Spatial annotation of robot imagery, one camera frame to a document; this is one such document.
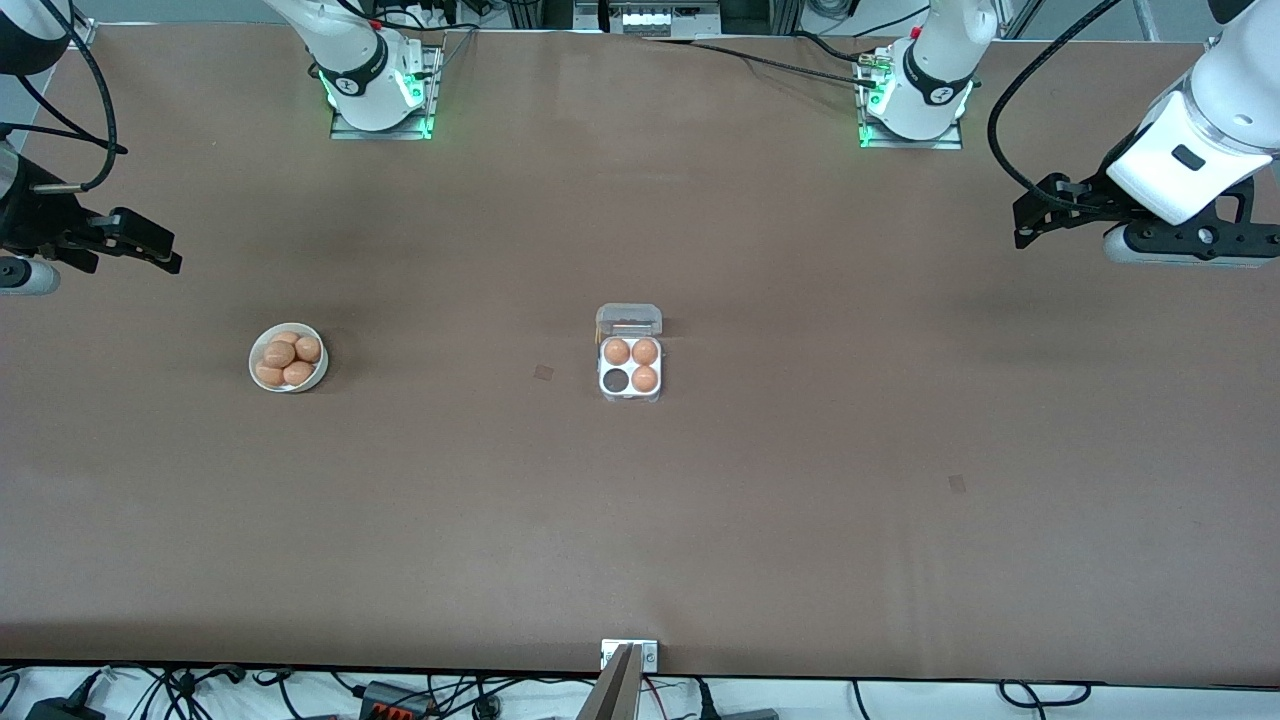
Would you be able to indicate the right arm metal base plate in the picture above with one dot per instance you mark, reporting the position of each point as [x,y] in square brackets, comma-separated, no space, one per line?
[345,132]

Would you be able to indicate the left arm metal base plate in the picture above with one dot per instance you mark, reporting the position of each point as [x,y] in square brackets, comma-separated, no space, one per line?
[945,143]

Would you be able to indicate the white round bowl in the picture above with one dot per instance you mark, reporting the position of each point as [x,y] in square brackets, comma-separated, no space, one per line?
[256,352]

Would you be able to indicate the black orange power device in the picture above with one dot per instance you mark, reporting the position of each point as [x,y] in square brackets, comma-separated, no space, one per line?
[390,700]

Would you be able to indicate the black power adapter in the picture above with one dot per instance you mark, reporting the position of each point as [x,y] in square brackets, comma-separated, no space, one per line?
[60,712]

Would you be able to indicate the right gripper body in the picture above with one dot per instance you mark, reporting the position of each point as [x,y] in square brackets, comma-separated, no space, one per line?
[30,225]

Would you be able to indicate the grey metal bar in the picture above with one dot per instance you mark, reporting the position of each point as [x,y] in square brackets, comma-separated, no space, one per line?
[610,695]

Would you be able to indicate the white socket strip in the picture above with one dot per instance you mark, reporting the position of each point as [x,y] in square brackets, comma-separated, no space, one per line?
[650,18]

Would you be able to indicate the clear plastic egg carton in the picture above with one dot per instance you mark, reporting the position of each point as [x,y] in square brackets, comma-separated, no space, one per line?
[630,320]

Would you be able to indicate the black left camera bracket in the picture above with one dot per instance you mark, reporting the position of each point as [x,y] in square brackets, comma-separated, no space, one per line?
[1180,237]

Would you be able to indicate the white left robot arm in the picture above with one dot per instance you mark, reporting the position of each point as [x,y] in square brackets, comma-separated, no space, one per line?
[935,70]

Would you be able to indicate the small metal edge bracket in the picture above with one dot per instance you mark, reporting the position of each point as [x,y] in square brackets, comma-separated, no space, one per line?
[648,655]

